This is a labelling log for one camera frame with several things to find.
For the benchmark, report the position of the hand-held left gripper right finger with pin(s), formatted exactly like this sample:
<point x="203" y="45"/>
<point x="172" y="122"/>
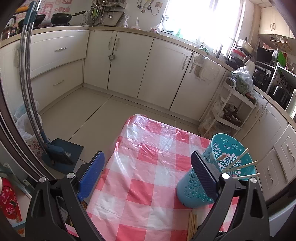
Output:
<point x="204" y="176"/>

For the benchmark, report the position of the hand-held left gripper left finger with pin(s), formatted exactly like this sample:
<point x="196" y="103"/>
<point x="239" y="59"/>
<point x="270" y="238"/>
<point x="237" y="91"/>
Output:
<point x="91" y="176"/>

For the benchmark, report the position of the teal perforated plastic basket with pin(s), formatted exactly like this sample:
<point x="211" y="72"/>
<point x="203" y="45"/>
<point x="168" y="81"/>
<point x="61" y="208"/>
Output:
<point x="192" y="187"/>

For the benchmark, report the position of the wooden chopstick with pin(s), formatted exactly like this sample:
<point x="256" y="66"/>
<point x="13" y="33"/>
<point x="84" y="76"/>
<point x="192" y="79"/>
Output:
<point x="222" y="157"/>
<point x="245" y="165"/>
<point x="247" y="176"/>
<point x="239" y="158"/>

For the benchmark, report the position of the pink checked plastic tablecloth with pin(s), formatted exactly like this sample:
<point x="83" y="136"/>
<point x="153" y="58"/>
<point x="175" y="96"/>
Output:
<point x="148" y="166"/>

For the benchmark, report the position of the cream panelled side cabinet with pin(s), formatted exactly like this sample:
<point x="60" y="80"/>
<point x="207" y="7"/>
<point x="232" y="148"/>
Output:
<point x="268" y="143"/>

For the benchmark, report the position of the white plastic trash bag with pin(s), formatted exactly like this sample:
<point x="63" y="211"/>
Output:
<point x="25" y="122"/>

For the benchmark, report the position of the white storage trolley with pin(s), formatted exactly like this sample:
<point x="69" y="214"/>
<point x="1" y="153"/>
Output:
<point x="231" y="92"/>

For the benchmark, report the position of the plastic bag of greens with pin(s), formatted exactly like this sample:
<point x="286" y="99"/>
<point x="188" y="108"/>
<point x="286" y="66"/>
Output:
<point x="242" y="81"/>

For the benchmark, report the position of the white hanging door bin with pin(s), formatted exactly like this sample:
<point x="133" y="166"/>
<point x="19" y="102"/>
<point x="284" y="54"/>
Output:
<point x="204" y="68"/>

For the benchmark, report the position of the black pot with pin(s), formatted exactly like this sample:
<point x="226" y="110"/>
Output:
<point x="279" y="92"/>

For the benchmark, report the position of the white kettle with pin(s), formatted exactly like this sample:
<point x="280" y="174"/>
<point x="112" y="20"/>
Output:
<point x="292" y="104"/>

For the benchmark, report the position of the black toaster oven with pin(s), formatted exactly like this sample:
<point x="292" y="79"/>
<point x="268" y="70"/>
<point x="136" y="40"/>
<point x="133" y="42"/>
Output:
<point x="261" y="77"/>

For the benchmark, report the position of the white thermos jug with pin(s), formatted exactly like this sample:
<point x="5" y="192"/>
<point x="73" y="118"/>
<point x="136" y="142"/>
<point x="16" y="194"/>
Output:
<point x="250" y="67"/>

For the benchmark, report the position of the cream sink base cabinet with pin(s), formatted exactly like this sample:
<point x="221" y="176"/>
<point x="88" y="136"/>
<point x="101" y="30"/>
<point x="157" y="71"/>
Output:
<point x="150" y="69"/>

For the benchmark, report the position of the cream drawer cabinet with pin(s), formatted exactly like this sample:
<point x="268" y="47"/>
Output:
<point x="57" y="60"/>

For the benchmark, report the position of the blue dustpan with broom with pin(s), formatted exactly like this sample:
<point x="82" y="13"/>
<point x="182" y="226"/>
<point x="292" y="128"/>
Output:
<point x="24" y="69"/>

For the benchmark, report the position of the white appliance shelf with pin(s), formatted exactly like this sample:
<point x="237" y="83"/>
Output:
<point x="286" y="74"/>

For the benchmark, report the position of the stack of cookware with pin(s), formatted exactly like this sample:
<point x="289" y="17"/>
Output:
<point x="240" y="49"/>

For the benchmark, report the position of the black microwave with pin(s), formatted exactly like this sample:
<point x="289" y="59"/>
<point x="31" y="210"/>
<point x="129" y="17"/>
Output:
<point x="266" y="55"/>

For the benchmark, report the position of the green cutting board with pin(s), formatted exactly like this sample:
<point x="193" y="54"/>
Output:
<point x="281" y="59"/>

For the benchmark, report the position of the clear plastic bag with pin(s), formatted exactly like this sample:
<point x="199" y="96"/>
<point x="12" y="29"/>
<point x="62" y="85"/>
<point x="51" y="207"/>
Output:
<point x="126" y="22"/>
<point x="136" y="23"/>
<point x="157" y="27"/>

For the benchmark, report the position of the bright window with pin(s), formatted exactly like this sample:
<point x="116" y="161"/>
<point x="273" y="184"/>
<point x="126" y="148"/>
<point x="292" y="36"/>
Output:
<point x="203" y="18"/>

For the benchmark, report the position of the black rimmed tray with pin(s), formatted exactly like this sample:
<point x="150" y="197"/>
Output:
<point x="114" y="18"/>

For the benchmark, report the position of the black frying pan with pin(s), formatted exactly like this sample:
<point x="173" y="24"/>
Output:
<point x="61" y="18"/>

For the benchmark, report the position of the black wok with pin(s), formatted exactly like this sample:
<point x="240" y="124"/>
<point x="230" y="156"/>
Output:
<point x="38" y="19"/>

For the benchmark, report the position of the metal sliding door frame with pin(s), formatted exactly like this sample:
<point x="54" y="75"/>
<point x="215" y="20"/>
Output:
<point x="13" y="143"/>

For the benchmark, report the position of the wall utensil rack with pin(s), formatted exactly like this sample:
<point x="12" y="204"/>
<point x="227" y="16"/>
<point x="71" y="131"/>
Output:
<point x="106" y="5"/>

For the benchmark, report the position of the cream wall cabinet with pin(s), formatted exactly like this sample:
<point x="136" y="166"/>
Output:
<point x="274" y="18"/>

